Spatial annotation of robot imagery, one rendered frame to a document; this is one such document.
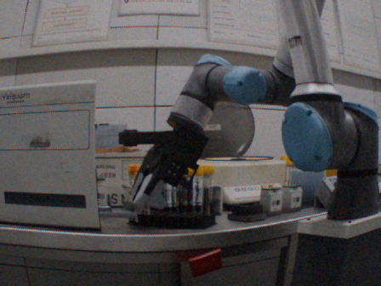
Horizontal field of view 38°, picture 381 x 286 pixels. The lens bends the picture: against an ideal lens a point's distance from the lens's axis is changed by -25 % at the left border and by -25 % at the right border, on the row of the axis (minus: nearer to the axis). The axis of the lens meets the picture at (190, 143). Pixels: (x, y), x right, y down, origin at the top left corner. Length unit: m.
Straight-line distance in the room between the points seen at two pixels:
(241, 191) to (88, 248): 0.61
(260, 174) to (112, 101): 0.49
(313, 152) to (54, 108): 0.51
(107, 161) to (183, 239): 0.36
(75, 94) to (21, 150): 0.18
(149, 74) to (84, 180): 0.80
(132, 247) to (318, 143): 0.44
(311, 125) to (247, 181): 0.72
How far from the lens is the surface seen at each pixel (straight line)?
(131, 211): 1.38
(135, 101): 2.03
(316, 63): 1.14
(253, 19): 2.24
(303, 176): 1.68
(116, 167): 1.64
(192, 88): 1.42
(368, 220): 1.18
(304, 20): 1.16
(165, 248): 1.34
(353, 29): 2.60
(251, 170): 1.79
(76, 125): 1.30
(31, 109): 1.27
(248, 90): 1.32
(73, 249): 1.27
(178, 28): 2.11
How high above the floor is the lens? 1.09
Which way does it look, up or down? 2 degrees down
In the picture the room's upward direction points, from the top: straight up
